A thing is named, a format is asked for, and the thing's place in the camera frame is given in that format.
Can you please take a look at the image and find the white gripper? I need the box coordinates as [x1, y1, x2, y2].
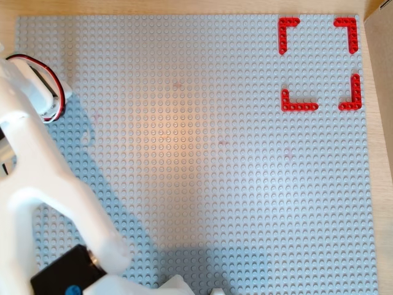
[8, 60, 74, 121]

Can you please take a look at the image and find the grey Lego baseplate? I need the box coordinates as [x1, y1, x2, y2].
[14, 14, 381, 295]

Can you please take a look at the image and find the red L-shaped Lego beam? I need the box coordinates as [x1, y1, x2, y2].
[338, 73, 362, 112]
[281, 88, 319, 112]
[278, 17, 301, 56]
[333, 17, 359, 55]

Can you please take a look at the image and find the red black servo wire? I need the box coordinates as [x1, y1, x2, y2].
[4, 53, 67, 124]

